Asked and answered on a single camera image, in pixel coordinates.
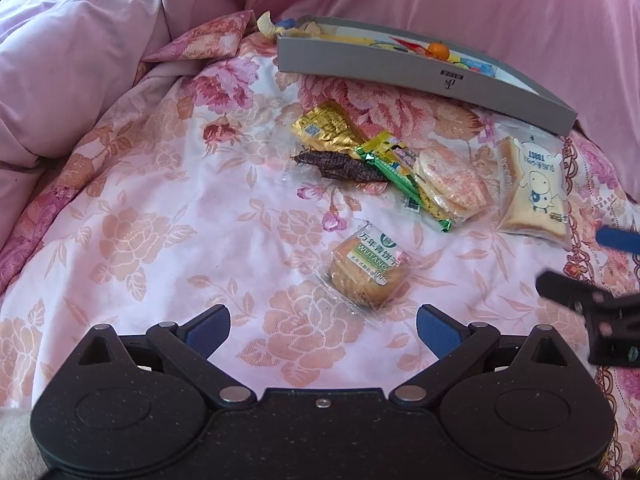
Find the floral bedsheet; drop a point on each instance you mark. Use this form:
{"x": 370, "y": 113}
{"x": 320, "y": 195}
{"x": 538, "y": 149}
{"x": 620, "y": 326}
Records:
{"x": 175, "y": 220}

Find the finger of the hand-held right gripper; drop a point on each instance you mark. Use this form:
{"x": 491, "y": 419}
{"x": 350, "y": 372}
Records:
{"x": 620, "y": 240}
{"x": 575, "y": 292}

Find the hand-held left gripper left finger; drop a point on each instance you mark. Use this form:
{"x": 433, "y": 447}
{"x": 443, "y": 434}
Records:
{"x": 210, "y": 334}

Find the floral pink pillow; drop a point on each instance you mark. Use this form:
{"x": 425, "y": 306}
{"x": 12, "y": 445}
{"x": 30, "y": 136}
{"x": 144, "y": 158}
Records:
{"x": 200, "y": 37}

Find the small orange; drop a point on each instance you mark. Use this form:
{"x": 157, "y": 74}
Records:
{"x": 437, "y": 50}

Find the round rice cracker packet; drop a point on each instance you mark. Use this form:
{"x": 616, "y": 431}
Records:
{"x": 452, "y": 182}

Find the grey cardboard box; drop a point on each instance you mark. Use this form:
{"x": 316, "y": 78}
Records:
{"x": 400, "y": 72}

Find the yellow cartoon printed paper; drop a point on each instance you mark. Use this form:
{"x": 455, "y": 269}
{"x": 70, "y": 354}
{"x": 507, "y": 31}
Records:
{"x": 390, "y": 45}

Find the pink hanging sheet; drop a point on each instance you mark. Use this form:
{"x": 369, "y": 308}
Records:
{"x": 450, "y": 0}

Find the blue wrapper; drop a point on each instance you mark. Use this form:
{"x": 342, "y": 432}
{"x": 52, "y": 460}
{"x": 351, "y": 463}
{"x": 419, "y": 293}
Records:
{"x": 284, "y": 23}

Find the yellow crumpled wrapper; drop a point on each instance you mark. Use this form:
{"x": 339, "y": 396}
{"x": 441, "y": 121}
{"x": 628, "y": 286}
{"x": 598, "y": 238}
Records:
{"x": 270, "y": 22}

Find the toast bread packet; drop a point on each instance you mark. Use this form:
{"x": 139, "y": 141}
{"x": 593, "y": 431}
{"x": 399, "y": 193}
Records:
{"x": 537, "y": 190}

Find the pink duvet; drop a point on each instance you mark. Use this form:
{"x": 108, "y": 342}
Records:
{"x": 70, "y": 60}

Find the green snack packet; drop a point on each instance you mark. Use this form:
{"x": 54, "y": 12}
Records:
{"x": 395, "y": 170}

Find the round biscuit clear packet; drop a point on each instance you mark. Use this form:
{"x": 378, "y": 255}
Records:
{"x": 365, "y": 270}

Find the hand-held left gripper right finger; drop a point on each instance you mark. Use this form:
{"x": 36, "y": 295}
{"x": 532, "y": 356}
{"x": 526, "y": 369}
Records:
{"x": 440, "y": 334}

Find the dark dried snack clear packet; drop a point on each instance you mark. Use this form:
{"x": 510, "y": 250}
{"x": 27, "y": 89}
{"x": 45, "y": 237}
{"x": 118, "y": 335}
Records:
{"x": 340, "y": 165}

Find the gold foil snack packet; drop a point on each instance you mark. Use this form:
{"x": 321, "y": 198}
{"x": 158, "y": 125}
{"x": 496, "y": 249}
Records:
{"x": 327, "y": 127}

